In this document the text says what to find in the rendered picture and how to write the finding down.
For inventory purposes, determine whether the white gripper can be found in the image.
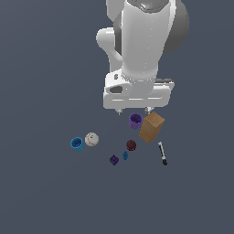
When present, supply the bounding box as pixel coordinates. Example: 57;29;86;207
102;69;176;116

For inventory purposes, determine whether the purple ribbed cup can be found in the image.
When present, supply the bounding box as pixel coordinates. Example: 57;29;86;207
128;112;144;131

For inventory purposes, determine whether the brown wooden block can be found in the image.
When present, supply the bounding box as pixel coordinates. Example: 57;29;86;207
138;111;165;144

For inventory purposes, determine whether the dark red spiky ball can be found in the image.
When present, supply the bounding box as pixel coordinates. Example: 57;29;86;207
125;139;137;152

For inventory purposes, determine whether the black and white marker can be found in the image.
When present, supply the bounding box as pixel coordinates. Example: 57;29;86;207
157;141;168;166

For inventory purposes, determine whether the white baseball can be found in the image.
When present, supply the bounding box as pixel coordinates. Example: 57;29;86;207
84;132;100;147

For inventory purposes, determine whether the small purple block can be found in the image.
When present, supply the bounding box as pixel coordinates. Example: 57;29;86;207
109;154;120;166

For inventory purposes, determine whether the blue ribbed cup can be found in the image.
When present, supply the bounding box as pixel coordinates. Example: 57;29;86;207
69;136;85;153

